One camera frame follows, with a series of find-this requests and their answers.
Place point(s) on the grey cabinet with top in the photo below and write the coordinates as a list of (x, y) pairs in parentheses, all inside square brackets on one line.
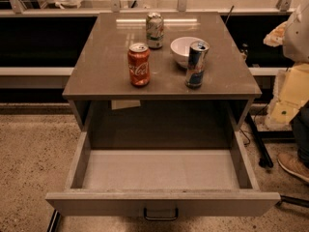
[(170, 113)]

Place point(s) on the dark trouser leg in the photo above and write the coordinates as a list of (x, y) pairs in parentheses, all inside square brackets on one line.
[(300, 127)]

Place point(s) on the green white soda can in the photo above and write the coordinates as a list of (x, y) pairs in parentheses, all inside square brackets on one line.
[(154, 30)]

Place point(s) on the paper label under top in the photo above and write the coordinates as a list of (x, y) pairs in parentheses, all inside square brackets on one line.
[(117, 104)]

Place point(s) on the white bowl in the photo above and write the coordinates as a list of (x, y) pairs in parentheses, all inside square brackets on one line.
[(180, 49)]

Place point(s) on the brown shoe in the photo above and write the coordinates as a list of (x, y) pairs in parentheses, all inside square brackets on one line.
[(294, 166)]

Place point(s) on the black drawer handle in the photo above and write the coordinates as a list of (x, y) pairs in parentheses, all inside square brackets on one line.
[(147, 217)]

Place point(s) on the black stand leg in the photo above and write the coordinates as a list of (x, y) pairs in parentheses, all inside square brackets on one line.
[(265, 159)]

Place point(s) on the red coca-cola can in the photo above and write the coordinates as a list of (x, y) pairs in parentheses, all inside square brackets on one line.
[(138, 64)]

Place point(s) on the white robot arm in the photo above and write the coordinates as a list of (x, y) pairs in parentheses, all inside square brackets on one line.
[(291, 87)]

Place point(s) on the open grey top drawer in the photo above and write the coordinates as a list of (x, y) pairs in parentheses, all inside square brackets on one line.
[(210, 180)]

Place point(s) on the redbull can blue silver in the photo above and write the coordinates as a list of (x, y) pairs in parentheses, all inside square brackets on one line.
[(196, 63)]

